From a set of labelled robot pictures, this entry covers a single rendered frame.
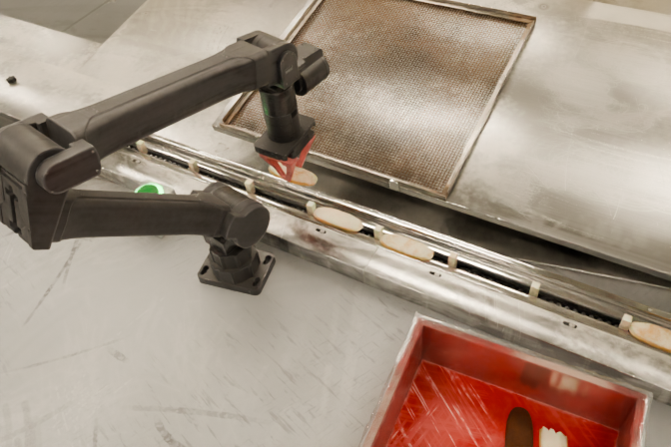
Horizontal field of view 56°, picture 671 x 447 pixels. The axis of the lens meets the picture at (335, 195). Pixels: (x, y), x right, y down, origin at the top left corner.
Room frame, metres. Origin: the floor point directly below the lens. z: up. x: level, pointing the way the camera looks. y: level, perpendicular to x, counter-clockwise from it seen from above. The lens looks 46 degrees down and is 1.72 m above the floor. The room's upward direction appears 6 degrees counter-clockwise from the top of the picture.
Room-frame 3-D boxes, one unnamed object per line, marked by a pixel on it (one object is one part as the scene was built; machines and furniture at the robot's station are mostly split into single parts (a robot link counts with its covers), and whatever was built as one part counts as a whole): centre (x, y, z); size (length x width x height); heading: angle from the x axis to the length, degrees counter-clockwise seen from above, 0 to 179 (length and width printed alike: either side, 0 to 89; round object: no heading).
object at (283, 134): (0.83, 0.07, 1.05); 0.10 x 0.07 x 0.07; 146
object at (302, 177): (0.83, 0.07, 0.93); 0.10 x 0.04 x 0.01; 56
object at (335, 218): (0.78, 0.00, 0.86); 0.10 x 0.04 x 0.01; 56
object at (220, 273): (0.71, 0.19, 0.86); 0.12 x 0.09 x 0.08; 68
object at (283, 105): (0.83, 0.07, 1.11); 0.07 x 0.06 x 0.07; 136
